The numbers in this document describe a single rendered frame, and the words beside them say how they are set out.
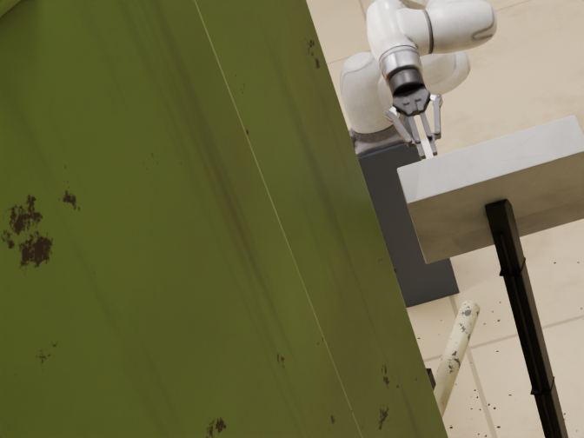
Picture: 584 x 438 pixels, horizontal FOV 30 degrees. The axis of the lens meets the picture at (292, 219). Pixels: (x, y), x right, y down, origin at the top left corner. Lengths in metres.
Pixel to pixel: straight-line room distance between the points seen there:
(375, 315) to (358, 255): 0.12
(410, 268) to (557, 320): 0.50
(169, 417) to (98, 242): 0.21
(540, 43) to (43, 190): 4.25
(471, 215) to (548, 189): 0.15
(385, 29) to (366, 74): 0.85
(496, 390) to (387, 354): 1.39
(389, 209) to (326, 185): 1.74
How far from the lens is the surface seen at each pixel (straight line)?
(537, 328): 2.27
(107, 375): 1.06
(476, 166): 2.02
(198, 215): 1.20
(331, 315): 1.72
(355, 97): 3.29
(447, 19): 2.46
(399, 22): 2.44
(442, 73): 3.29
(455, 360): 2.44
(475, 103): 4.74
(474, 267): 3.77
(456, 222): 2.11
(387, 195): 3.42
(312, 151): 1.68
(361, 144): 3.37
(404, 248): 3.54
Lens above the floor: 2.22
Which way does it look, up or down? 31 degrees down
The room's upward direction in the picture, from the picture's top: 21 degrees counter-clockwise
